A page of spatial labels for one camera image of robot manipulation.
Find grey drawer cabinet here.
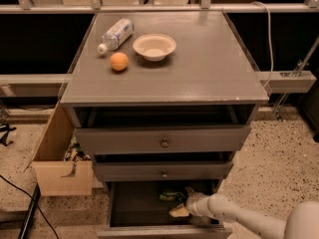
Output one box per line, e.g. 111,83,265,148
61,11,268,169

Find black floor cable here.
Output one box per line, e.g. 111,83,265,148
0,174,61,239

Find white paper bowl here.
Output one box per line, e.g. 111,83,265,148
133,34,176,62

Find grey drawer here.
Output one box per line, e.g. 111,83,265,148
74,125,251,154
94,161,233,182
97,180,232,239

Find green rice chip bag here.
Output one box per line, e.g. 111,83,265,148
159,191,187,202

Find middle grey drawer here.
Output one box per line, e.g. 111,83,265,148
94,161,233,182

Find snack bags in box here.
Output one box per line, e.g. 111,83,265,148
64,135,90,161

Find metal railing frame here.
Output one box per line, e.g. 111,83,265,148
0,0,319,98

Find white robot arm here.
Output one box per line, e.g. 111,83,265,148
169,187,319,239

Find top grey drawer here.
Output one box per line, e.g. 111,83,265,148
74,125,251,154

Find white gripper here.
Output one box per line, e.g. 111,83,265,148
168,186,212,218

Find orange fruit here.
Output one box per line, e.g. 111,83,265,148
110,53,129,71

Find cardboard box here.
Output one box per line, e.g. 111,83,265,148
31,104,93,196

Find white cable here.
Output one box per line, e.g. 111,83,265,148
250,1,275,89

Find clear plastic water bottle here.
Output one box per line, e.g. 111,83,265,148
97,18,134,55

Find bottom grey drawer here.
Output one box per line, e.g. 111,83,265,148
97,180,232,239

